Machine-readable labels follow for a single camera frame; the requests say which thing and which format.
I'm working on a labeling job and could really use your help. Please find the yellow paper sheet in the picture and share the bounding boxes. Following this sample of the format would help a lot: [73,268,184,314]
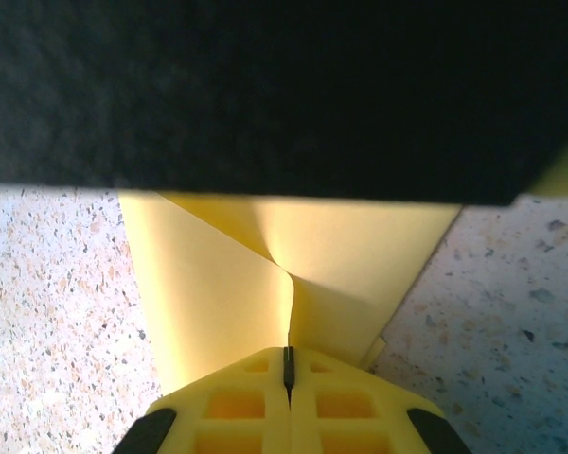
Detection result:
[117,188,464,396]

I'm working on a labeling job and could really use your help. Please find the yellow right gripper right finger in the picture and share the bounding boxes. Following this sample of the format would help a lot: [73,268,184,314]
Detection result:
[288,347,465,454]

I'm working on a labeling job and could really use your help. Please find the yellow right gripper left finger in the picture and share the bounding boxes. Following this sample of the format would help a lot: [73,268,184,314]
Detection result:
[115,346,293,454]

